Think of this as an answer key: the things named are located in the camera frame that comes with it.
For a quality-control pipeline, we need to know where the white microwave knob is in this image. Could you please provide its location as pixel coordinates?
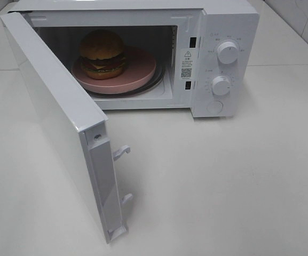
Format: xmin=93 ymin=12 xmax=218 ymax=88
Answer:
xmin=216 ymin=40 xmax=239 ymax=65
xmin=210 ymin=76 xmax=231 ymax=96

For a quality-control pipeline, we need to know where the upper white microwave knob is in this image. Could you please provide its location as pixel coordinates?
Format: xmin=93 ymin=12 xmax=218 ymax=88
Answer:
xmin=216 ymin=40 xmax=239 ymax=65

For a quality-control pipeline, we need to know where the toy hamburger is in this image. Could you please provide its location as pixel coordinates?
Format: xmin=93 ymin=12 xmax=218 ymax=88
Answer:
xmin=79 ymin=29 xmax=126 ymax=80

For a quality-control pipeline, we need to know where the lower white microwave knob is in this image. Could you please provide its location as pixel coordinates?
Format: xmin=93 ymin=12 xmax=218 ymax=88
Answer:
xmin=210 ymin=76 xmax=231 ymax=96

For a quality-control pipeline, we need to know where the round white door button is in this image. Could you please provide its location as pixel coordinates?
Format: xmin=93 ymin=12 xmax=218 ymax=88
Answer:
xmin=207 ymin=100 xmax=224 ymax=116

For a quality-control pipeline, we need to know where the glass microwave turntable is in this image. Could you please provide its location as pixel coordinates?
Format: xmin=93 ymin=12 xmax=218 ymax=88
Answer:
xmin=85 ymin=65 xmax=165 ymax=98

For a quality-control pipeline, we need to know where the pink round plate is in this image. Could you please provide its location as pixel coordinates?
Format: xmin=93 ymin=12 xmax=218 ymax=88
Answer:
xmin=72 ymin=46 xmax=157 ymax=95

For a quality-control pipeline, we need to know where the white microwave door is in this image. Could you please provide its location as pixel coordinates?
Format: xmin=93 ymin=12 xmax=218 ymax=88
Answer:
xmin=1 ymin=12 xmax=133 ymax=243

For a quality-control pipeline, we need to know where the white microwave oven body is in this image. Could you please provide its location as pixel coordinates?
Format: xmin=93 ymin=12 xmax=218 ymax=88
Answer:
xmin=9 ymin=1 xmax=259 ymax=117

